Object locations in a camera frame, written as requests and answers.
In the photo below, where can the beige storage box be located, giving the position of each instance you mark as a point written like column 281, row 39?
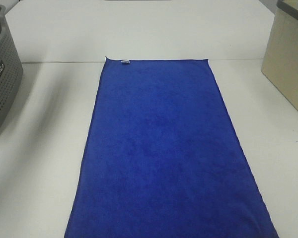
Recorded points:
column 280, row 63

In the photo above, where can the blue microfibre towel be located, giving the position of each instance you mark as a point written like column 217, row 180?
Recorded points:
column 162, row 159

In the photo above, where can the grey perforated plastic basket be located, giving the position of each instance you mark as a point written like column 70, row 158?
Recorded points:
column 11, row 70

